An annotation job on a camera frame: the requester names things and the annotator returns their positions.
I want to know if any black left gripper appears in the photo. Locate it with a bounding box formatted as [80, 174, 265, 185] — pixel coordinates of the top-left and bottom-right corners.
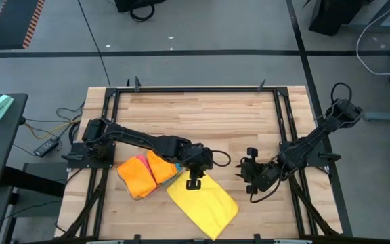
[183, 145, 215, 191]

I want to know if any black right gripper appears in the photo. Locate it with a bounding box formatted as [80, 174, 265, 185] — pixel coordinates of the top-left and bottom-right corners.
[234, 147, 281, 195]

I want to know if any yellow microfiber towel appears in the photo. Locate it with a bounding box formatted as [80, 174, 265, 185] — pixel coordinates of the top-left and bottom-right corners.
[166, 171, 240, 241]

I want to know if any orange microfiber towel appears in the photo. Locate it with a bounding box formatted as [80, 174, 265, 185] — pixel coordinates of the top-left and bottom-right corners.
[146, 150, 179, 185]
[116, 156, 158, 201]

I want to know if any pink microfiber towel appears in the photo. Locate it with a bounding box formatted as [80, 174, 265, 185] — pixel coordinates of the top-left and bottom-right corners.
[135, 152, 150, 170]

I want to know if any clear plastic bin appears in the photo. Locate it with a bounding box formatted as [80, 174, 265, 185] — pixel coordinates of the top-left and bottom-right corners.
[116, 150, 186, 201]

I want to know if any grey table leg foot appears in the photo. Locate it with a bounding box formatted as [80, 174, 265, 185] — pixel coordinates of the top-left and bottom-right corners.
[363, 110, 390, 123]

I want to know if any grey desk base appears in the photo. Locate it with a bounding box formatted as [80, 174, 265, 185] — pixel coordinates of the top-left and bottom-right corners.
[0, 161, 69, 244]

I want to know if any black power adapter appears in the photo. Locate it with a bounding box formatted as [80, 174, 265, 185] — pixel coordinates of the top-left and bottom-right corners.
[33, 137, 60, 159]

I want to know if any black cabinet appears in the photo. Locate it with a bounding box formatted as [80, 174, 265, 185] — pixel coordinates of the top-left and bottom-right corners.
[308, 0, 390, 37]

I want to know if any black mat orange striped edge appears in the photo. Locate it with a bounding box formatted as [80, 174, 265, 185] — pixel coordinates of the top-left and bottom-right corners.
[0, 0, 46, 52]

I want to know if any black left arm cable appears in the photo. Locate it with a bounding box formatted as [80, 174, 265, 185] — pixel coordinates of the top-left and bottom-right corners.
[211, 150, 232, 168]

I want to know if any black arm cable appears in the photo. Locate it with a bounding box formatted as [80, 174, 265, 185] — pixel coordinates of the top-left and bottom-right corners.
[211, 150, 232, 168]
[248, 179, 282, 204]

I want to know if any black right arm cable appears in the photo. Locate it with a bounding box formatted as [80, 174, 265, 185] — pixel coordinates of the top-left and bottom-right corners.
[248, 179, 282, 204]

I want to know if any black coiled cable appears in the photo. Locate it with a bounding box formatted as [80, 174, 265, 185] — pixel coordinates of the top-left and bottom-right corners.
[55, 101, 86, 146]

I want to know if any yellow cable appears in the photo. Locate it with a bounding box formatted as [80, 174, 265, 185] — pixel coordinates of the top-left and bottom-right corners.
[24, 118, 81, 140]

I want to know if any white cable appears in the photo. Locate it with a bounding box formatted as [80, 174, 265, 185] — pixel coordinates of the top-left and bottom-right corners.
[355, 0, 390, 76]

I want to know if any long black cable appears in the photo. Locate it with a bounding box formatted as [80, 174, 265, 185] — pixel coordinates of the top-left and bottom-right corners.
[77, 0, 112, 87]

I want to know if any black box with cable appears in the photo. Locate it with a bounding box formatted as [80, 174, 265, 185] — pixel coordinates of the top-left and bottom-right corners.
[114, 0, 166, 23]

